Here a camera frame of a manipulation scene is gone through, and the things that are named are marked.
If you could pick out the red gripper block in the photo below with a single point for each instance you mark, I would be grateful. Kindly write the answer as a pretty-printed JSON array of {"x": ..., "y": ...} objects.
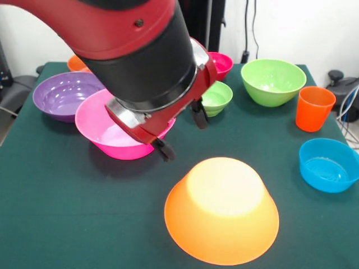
[{"x": 179, "y": 112}]

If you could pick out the large orange bowl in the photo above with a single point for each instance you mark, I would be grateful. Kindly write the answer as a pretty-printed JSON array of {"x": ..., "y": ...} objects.
[{"x": 221, "y": 218}]

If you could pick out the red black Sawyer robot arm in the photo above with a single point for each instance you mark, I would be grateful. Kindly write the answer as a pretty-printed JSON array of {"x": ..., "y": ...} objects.
[{"x": 126, "y": 42}]

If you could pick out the small green bowl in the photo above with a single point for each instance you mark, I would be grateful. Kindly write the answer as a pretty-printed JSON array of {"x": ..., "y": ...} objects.
[{"x": 217, "y": 98}]

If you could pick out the small crimson bowl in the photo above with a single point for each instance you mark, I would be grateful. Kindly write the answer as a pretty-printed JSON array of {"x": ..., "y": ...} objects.
[{"x": 224, "y": 65}]

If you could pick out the large pink bowl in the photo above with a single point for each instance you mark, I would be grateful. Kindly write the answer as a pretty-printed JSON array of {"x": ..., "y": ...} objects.
[{"x": 95, "y": 123}]

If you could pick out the large green bowl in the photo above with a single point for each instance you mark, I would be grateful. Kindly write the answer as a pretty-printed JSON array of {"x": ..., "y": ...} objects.
[{"x": 272, "y": 81}]

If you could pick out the dark green tablecloth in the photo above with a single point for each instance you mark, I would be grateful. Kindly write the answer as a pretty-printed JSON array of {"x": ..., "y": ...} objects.
[{"x": 84, "y": 210}]

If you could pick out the purple bowl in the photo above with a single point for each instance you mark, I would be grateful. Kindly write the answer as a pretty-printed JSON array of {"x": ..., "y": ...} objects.
[{"x": 61, "y": 95}]

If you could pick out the orange cup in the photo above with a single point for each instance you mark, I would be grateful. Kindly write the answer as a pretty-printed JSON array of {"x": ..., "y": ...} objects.
[
  {"x": 311, "y": 112},
  {"x": 75, "y": 63}
]

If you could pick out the blue cup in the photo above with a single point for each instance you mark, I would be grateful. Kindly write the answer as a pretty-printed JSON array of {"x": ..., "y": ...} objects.
[{"x": 325, "y": 173}]

